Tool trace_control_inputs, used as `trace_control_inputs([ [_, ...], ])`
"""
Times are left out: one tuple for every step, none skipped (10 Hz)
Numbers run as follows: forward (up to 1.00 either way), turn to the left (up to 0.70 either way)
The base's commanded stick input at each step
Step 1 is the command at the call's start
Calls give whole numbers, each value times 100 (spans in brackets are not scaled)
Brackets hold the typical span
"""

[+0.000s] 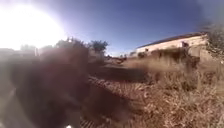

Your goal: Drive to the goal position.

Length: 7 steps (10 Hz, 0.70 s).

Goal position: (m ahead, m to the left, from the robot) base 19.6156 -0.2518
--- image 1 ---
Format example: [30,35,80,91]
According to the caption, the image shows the small green tree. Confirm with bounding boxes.
[89,39,110,56]

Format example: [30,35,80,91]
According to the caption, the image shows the red dirt track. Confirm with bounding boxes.
[78,63,151,128]

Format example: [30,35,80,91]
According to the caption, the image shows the dark green bushes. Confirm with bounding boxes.
[19,38,91,101]

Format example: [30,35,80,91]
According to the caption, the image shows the pale low building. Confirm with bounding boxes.
[134,31,214,63]

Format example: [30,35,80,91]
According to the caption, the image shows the dry yellow grass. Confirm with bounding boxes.
[123,49,224,128]

